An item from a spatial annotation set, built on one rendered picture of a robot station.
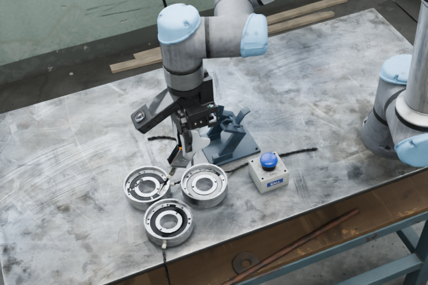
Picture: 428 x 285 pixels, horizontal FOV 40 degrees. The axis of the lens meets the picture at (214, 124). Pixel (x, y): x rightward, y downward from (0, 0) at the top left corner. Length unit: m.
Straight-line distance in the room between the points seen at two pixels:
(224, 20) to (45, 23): 1.91
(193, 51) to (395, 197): 0.87
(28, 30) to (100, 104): 1.34
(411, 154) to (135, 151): 0.65
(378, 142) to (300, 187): 0.22
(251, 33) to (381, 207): 0.80
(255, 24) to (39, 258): 0.68
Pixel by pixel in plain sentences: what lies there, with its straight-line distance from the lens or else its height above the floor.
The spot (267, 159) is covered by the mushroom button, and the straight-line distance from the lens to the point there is 1.34.
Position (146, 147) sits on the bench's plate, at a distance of 1.49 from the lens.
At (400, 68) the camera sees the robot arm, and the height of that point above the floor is 1.03.
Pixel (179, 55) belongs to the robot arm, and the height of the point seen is 1.22.
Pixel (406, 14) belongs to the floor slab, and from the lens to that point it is 3.35.
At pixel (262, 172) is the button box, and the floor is 0.84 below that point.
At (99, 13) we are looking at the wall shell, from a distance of 2.92.
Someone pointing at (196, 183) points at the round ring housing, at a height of 0.82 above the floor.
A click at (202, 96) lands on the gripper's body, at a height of 1.09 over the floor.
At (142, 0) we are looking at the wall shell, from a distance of 2.95.
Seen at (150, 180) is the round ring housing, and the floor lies 0.83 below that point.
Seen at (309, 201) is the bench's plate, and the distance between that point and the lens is 1.37.
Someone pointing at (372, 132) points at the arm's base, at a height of 0.85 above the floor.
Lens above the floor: 1.89
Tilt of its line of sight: 46 degrees down
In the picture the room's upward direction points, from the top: 4 degrees counter-clockwise
